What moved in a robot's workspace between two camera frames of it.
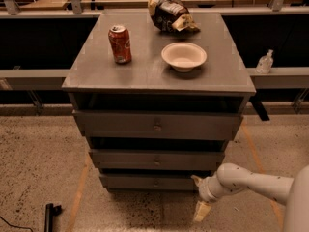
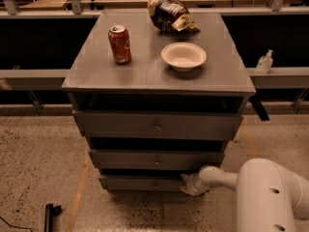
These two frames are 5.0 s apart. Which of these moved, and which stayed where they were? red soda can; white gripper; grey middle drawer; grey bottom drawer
Moved: white gripper
Stayed: grey middle drawer; grey bottom drawer; red soda can
